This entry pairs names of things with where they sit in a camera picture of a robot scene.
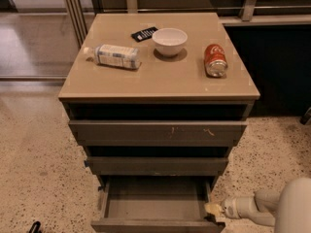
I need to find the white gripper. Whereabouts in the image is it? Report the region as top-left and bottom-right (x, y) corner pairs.
(204, 196), (259, 219)

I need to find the grey drawer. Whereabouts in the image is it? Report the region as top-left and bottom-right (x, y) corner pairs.
(86, 156), (228, 176)
(69, 120), (247, 147)
(91, 176), (225, 233)

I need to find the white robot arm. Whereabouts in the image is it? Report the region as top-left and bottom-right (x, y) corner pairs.
(205, 178), (311, 233)

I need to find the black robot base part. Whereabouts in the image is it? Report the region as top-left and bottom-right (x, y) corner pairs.
(300, 107), (311, 125)

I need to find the grey drawer cabinet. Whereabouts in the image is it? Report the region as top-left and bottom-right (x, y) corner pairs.
(57, 12), (260, 212)

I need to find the red soda can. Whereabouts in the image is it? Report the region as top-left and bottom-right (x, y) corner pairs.
(204, 44), (227, 78)

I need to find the white ceramic bowl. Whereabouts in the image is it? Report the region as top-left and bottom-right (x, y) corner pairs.
(152, 28), (188, 57)

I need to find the clear plastic water bottle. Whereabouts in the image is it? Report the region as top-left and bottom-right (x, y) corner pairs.
(83, 45), (141, 70)

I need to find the black object floor corner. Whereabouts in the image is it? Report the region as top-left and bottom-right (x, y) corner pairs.
(28, 221), (42, 233)

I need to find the black snack packet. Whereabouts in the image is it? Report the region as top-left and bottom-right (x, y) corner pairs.
(131, 26), (157, 42)

